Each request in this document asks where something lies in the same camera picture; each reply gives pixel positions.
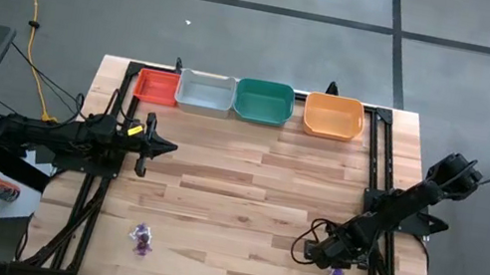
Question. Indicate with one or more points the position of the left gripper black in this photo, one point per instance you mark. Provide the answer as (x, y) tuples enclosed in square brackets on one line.
[(130, 145)]

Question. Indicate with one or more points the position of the yellow label tag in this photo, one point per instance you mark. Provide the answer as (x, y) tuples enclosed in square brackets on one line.
[(135, 130)]

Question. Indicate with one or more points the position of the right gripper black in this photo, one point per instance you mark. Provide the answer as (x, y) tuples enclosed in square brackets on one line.
[(336, 252)]

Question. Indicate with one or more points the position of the black table clamp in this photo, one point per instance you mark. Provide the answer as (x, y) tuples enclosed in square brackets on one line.
[(179, 65), (332, 89)]

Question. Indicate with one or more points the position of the small white scrap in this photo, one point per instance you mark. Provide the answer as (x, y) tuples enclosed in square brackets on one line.
[(188, 22)]

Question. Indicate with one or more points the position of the green plastic bin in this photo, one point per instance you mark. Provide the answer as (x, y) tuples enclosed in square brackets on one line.
[(263, 103)]

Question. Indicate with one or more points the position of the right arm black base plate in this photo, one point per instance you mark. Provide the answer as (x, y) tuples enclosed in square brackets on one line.
[(403, 227)]

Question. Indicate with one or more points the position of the black aluminium table frame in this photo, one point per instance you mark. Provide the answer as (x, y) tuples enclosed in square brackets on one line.
[(132, 69)]

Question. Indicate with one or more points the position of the orange mesh basket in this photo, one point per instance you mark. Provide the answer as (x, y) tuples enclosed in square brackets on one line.
[(156, 86)]

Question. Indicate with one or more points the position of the yellow plastic bin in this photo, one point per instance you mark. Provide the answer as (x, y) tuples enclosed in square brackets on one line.
[(333, 118)]

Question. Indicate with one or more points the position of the grey plastic bin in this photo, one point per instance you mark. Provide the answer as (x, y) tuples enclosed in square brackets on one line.
[(204, 95)]

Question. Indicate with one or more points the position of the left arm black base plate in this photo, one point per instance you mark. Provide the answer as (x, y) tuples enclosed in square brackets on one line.
[(83, 167)]

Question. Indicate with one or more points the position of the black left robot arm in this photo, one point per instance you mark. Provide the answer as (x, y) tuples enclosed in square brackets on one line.
[(39, 129)]

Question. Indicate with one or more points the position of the white paper sheets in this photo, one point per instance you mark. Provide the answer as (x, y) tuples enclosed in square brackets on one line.
[(18, 206)]

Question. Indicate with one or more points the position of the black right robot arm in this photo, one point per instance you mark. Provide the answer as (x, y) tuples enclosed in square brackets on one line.
[(405, 201)]

